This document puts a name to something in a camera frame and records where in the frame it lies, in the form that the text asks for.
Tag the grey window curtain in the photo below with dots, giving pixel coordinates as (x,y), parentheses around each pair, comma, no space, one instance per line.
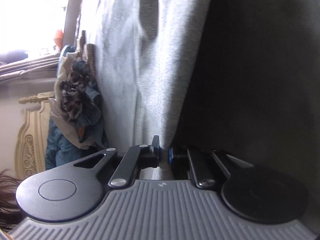
(21,68)

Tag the grey bed sheet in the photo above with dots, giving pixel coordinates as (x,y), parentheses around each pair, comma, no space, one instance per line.
(254,90)

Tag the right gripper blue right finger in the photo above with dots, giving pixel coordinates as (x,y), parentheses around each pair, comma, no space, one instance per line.
(189,164)

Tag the beige checked garment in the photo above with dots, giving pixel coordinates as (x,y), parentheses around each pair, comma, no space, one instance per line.
(88,53)

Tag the grey sweatshirt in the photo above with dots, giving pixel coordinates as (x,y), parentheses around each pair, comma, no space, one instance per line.
(147,54)

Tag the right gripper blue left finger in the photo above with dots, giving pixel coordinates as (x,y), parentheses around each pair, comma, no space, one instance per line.
(136,158)

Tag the person's brown hair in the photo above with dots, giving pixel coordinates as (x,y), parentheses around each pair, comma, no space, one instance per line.
(11,215)

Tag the blue denim jeans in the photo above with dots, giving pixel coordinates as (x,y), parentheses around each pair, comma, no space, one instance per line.
(89,123)

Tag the cream carved headboard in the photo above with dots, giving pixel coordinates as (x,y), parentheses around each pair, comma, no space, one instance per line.
(31,144)

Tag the black white plaid shirt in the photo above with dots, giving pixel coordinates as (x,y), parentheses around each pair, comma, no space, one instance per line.
(73,95)

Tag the orange bag on sill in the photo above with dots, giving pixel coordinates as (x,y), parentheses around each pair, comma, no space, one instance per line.
(58,39)

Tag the teal blue duvet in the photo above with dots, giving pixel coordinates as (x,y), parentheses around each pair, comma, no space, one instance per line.
(59,151)

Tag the white cream garment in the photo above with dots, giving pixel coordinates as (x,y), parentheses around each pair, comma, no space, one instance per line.
(65,68)

